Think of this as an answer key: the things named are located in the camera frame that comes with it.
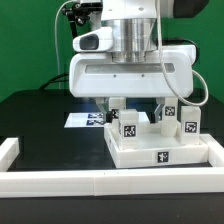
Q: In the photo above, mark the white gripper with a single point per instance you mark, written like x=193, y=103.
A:
x=96, y=75

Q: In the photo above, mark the white square table top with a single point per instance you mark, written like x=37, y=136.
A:
x=153, y=148

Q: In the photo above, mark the white marker sheet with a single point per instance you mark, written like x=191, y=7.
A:
x=82, y=120

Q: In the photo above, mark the white U-shaped fence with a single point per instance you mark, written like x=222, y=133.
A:
x=111, y=182

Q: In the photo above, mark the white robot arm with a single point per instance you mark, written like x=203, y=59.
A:
x=125, y=55

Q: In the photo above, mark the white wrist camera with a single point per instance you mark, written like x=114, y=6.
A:
x=100, y=40

